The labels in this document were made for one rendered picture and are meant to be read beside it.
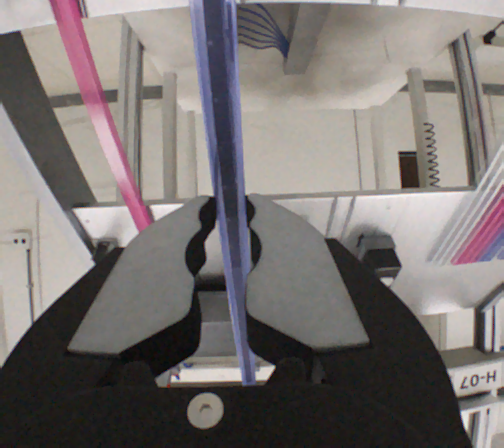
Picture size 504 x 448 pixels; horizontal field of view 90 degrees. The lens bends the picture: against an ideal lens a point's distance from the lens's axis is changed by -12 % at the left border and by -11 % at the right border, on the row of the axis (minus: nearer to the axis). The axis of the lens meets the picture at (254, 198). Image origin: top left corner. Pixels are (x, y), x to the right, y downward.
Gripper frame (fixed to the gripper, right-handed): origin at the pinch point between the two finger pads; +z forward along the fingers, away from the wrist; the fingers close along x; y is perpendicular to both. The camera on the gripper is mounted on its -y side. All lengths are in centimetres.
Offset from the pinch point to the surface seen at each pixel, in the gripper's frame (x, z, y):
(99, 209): -15.6, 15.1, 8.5
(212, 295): -4.9, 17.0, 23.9
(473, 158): 49, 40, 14
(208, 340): -6.0, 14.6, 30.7
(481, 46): 140, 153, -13
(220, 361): -5.1, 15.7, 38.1
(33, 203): -163, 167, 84
